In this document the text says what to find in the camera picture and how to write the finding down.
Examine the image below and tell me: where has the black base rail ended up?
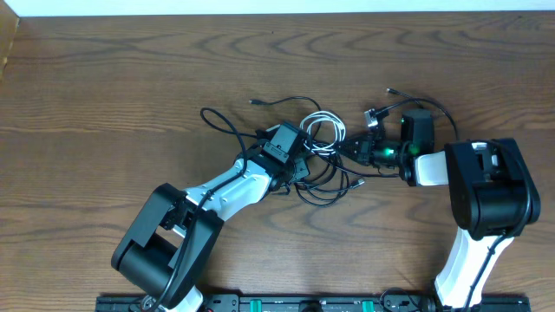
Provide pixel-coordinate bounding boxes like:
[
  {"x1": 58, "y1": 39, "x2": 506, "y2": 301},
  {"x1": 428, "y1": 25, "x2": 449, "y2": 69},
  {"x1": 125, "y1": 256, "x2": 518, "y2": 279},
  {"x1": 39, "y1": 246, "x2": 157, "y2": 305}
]
[{"x1": 94, "y1": 290, "x2": 532, "y2": 312}]

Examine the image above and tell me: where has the right camera cable black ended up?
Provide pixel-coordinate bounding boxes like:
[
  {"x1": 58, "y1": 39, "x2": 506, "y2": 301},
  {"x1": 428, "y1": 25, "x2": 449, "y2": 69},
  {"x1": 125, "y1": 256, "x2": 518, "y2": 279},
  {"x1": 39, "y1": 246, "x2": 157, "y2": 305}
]
[{"x1": 372, "y1": 97, "x2": 534, "y2": 311}]

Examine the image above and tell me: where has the camera cable black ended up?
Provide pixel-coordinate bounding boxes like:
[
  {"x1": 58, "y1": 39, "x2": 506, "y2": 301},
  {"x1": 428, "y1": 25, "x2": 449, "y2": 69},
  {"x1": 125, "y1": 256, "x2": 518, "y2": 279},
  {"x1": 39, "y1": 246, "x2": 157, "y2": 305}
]
[
  {"x1": 142, "y1": 107, "x2": 272, "y2": 311},
  {"x1": 372, "y1": 97, "x2": 534, "y2": 311}
]

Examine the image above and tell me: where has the black USB cable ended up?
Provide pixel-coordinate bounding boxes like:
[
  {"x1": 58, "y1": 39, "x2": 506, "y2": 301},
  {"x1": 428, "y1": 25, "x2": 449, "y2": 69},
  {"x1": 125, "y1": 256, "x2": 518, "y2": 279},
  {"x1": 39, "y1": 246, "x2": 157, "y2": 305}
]
[{"x1": 248, "y1": 88, "x2": 426, "y2": 208}]

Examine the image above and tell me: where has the white USB cable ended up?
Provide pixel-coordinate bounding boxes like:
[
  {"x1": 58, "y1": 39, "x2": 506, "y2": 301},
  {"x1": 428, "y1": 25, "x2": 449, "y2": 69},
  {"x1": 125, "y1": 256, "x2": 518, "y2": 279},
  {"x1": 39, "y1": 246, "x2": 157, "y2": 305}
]
[{"x1": 298, "y1": 110, "x2": 347, "y2": 155}]

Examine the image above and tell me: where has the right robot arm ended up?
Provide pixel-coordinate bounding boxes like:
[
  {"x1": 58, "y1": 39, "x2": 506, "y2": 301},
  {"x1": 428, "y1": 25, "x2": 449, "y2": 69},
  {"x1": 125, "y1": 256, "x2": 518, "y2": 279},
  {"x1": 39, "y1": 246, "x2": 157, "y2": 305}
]
[{"x1": 338, "y1": 108, "x2": 540, "y2": 311}]

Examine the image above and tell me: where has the left camera cable black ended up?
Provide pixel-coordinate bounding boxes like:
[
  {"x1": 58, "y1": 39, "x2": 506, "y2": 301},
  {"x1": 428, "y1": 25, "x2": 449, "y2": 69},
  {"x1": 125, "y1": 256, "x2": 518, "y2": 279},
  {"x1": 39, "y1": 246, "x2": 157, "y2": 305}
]
[{"x1": 142, "y1": 107, "x2": 272, "y2": 311}]

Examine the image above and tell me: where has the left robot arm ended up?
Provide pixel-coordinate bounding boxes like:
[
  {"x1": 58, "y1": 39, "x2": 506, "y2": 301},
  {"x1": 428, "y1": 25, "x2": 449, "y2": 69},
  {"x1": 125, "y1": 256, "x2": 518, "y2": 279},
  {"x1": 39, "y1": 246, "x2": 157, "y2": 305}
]
[{"x1": 111, "y1": 122, "x2": 310, "y2": 311}]

